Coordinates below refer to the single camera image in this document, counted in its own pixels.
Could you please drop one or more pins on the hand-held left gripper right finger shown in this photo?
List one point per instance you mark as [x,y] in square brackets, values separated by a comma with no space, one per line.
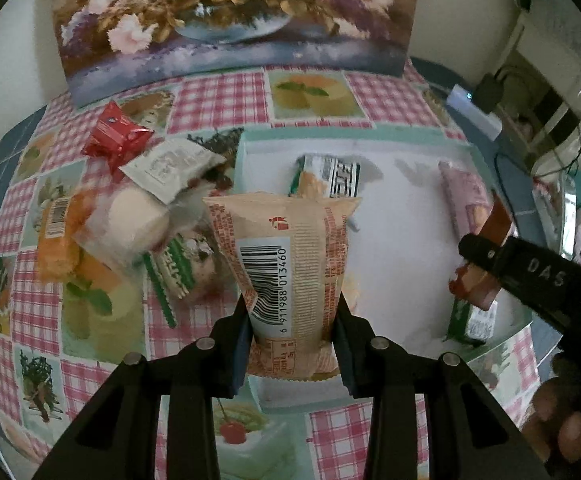
[345,355]

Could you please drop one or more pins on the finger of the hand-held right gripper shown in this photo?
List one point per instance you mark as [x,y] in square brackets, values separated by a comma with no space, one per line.
[490,260]

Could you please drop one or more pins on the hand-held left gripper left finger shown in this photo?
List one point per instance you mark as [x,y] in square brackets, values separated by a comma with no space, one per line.
[240,355]

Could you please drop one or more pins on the red-brown snack packet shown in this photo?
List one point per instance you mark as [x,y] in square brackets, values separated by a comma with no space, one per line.
[480,280]

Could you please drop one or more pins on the dark green snack packet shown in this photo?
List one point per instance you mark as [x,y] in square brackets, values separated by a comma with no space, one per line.
[472,322]

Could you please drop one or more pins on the pink snack packet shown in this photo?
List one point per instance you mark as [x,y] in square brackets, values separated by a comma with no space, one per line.
[465,195]

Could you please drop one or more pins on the white tray with mint rim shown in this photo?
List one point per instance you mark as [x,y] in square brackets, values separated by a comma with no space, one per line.
[400,250]

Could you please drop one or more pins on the beige floral snack packet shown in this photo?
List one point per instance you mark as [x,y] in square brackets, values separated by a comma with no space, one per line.
[290,240]

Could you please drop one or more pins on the round bun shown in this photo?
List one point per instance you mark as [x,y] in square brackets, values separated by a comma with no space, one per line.
[130,220]

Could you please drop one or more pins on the green and white snack packet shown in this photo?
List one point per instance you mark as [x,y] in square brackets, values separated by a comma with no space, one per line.
[325,177]

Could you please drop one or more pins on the white sachet packet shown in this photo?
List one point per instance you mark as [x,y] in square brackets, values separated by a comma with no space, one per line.
[170,167]

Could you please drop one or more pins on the orange snack packet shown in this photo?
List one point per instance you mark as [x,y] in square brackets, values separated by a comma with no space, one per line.
[58,245]

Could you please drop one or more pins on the red flower-print snack packet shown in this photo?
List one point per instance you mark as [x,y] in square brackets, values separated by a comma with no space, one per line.
[115,137]

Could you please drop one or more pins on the person's right hand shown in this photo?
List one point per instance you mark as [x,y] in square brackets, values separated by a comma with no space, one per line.
[570,435]

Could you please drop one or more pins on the green striped snack packet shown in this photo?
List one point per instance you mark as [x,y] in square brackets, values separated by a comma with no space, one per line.
[175,270]

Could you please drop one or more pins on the teal plastic case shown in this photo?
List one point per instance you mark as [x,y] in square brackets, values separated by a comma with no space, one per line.
[580,200]

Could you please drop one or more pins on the white device with blue light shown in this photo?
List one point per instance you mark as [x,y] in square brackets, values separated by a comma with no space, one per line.
[472,110]

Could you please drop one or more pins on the black adapter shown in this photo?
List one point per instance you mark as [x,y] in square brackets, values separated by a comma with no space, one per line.
[487,92]

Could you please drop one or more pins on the white shelf unit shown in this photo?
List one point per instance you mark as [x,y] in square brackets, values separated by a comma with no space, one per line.
[560,60]

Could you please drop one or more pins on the floral painting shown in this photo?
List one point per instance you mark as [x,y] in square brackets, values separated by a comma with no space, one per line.
[220,20]

